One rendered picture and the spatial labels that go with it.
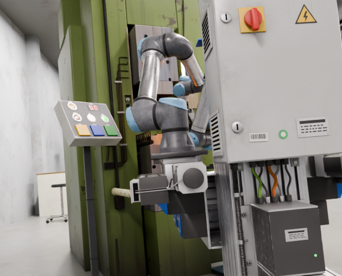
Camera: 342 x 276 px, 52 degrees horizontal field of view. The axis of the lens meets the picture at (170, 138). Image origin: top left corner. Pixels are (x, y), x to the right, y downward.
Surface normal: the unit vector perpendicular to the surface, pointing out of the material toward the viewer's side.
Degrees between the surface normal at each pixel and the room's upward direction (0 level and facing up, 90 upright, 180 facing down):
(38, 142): 90
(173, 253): 90
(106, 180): 90
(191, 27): 90
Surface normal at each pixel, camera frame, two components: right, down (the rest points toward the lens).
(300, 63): 0.07, -0.08
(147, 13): 0.39, -0.11
